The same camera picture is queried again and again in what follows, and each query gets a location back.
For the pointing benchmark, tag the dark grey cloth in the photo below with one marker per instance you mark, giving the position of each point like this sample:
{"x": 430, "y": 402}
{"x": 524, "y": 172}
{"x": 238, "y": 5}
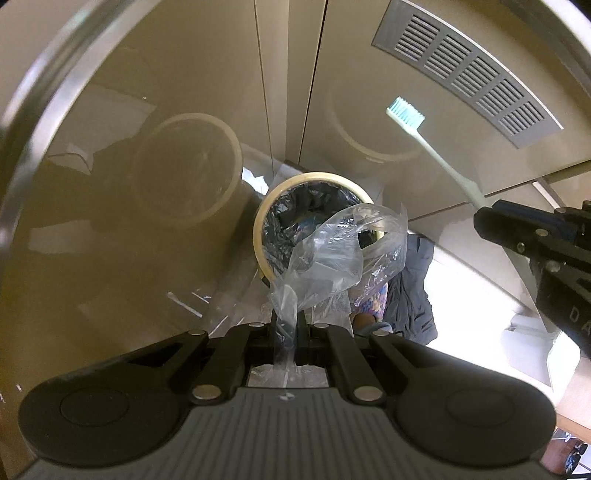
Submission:
{"x": 411, "y": 295}

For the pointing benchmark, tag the colourful patterned cloth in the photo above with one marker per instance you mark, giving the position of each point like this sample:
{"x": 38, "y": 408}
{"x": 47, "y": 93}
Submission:
{"x": 374, "y": 300}

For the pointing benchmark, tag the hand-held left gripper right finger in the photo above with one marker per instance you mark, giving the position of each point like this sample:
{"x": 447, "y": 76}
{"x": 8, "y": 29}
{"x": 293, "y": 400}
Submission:
{"x": 344, "y": 360}

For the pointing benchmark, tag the white box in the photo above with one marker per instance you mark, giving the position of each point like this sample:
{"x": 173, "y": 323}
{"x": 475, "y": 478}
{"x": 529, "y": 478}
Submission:
{"x": 531, "y": 350}

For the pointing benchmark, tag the clear plastic bag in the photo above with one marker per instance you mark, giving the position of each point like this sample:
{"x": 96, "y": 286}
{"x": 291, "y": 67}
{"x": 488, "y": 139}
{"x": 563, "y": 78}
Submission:
{"x": 323, "y": 258}

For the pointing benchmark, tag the black bin liner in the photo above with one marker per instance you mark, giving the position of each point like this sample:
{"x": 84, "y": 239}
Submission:
{"x": 288, "y": 217}

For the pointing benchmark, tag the cream round trash bin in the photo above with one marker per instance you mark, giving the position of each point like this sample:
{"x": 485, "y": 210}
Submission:
{"x": 265, "y": 217}

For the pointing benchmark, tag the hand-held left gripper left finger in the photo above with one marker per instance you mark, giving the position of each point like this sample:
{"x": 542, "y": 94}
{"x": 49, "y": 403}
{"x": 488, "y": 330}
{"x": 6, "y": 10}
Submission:
{"x": 231, "y": 355}

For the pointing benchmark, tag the white toothbrush teal bristles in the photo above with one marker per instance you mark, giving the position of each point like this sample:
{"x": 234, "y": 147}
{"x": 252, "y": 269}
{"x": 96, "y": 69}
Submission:
{"x": 438, "y": 152}

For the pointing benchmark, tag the grey vent grille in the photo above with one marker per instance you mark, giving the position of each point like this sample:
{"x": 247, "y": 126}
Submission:
{"x": 466, "y": 64}

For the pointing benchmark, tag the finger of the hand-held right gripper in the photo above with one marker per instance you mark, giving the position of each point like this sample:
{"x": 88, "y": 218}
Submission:
{"x": 561, "y": 224}
{"x": 508, "y": 230}

